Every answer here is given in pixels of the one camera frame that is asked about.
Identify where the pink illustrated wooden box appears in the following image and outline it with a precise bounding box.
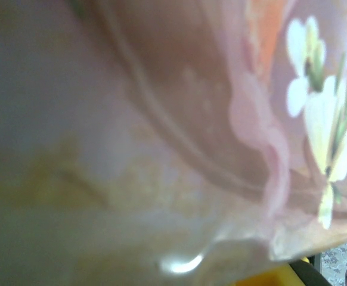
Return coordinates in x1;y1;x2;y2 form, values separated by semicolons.
0;0;347;286

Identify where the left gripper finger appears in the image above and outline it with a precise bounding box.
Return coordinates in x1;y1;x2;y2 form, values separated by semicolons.
235;256;331;286

